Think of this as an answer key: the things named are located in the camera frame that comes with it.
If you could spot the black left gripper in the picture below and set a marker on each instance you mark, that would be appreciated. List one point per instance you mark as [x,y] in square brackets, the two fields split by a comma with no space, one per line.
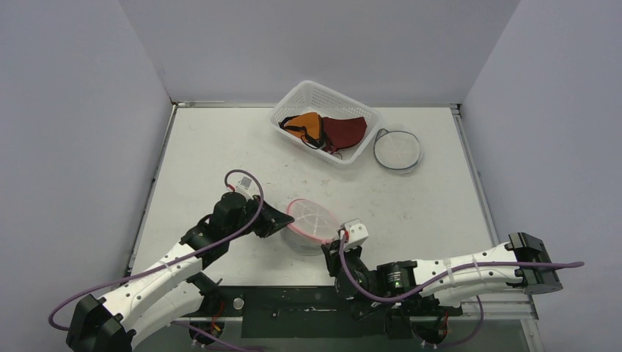
[272,220]

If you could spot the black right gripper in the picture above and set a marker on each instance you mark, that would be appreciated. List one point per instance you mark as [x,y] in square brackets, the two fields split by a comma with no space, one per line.
[333,251]

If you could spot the white mesh bag pink zipper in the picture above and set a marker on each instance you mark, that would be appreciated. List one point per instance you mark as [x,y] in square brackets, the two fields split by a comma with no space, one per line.
[313,226]

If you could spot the dark red orange bra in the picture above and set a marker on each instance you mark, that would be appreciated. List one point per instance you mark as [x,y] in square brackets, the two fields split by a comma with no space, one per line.
[325,133]

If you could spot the white mesh laundry bag blue zipper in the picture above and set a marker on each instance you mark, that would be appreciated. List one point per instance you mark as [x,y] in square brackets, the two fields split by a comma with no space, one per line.
[397,151]

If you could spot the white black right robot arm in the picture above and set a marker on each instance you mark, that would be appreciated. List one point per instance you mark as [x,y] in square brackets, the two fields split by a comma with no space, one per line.
[432,287]

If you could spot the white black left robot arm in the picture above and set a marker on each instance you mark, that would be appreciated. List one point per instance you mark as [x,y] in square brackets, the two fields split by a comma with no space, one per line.
[174,286]

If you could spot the white plastic basket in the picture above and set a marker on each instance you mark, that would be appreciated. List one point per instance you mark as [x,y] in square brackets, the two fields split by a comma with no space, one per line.
[309,96]

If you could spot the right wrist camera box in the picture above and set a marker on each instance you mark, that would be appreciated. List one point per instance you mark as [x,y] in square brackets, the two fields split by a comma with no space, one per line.
[354,233]

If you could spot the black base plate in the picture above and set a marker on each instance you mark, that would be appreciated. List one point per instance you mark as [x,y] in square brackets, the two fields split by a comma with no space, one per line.
[316,312]

